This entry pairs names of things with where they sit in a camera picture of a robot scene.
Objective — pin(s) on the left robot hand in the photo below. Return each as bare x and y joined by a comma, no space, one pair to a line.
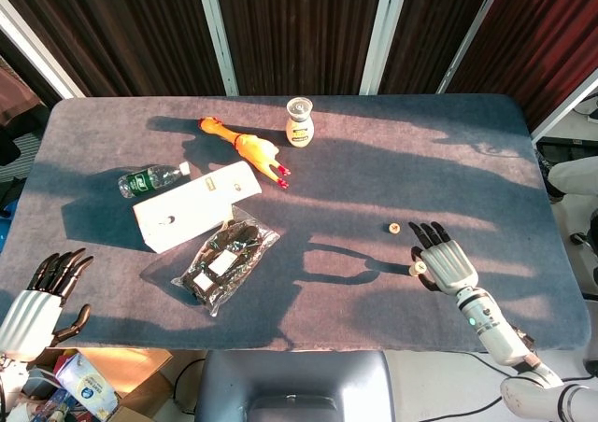
28,321

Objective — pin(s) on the person leg light trousers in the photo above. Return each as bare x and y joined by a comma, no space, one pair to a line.
574,174

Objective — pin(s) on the black office chair base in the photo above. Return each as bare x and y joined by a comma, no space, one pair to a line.
581,240

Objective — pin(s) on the pink cloth item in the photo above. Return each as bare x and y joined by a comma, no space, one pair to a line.
16,95

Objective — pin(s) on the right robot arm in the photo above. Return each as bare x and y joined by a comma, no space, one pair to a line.
495,333

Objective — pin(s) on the beige sauce bottle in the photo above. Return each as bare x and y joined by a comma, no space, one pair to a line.
300,132

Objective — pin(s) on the yellow rubber chicken toy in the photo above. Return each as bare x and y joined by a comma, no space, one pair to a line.
247,146

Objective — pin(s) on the white blue canister pack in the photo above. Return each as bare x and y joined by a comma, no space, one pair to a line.
86,384

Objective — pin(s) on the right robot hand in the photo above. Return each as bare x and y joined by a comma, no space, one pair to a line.
448,265

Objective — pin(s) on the dark ribbed partition panel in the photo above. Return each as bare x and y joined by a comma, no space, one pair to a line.
131,30
537,34
430,25
299,30

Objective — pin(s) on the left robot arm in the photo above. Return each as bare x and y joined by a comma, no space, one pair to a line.
11,373

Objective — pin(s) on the white carton box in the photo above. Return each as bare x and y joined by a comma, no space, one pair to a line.
196,207

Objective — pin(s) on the blue grey table cloth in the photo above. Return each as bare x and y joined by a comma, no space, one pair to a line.
374,170

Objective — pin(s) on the white partition post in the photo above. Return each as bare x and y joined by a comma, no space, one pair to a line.
42,60
218,34
384,34
565,111
471,34

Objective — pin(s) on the brown cardboard box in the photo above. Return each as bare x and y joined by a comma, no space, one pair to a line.
140,370

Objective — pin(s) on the plastic bag of black gloves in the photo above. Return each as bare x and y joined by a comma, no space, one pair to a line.
224,258

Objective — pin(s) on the green label water bottle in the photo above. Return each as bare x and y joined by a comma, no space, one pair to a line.
149,181

